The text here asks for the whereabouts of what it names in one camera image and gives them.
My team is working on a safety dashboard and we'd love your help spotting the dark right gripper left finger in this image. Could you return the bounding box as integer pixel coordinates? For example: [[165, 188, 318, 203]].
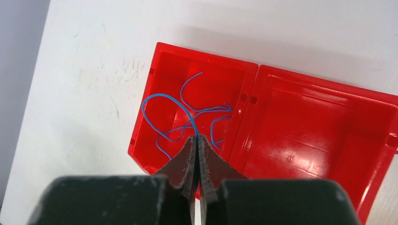
[[28, 136, 197, 225]]

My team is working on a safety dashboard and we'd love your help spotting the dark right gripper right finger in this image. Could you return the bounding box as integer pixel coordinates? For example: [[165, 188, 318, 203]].
[[198, 135, 360, 225]]

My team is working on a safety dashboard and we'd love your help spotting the right red plastic bin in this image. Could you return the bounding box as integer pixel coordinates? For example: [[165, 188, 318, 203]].
[[222, 65, 398, 223]]

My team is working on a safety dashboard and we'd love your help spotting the red plastic bin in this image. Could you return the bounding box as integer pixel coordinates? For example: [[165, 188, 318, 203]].
[[222, 65, 398, 223], [128, 43, 258, 174]]

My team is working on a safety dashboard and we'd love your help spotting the left red plastic bin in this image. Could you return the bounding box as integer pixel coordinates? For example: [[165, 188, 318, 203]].
[[128, 43, 258, 174]]

